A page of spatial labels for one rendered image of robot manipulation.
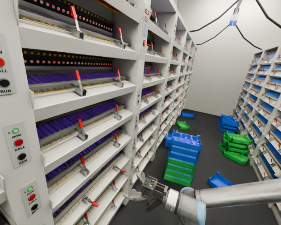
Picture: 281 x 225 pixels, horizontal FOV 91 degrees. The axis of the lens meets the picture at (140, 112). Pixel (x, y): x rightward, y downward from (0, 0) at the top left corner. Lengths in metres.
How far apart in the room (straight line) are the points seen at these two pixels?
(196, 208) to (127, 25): 0.98
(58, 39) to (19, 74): 0.14
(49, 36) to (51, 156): 0.37
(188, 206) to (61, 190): 0.53
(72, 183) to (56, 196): 0.07
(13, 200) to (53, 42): 0.44
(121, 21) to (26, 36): 0.63
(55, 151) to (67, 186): 0.20
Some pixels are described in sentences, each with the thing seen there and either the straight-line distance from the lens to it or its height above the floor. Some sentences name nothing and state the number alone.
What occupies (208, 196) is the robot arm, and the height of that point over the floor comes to 0.67.
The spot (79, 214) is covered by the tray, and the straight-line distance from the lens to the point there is 0.89.
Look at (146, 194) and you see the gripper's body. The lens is 0.76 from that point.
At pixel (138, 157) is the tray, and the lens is 1.46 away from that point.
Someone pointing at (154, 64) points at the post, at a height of 1.25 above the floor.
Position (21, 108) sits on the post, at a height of 1.13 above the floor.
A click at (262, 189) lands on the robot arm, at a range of 0.85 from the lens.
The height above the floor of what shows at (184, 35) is 1.66.
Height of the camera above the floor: 1.27
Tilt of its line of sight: 20 degrees down
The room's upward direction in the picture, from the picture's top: 6 degrees clockwise
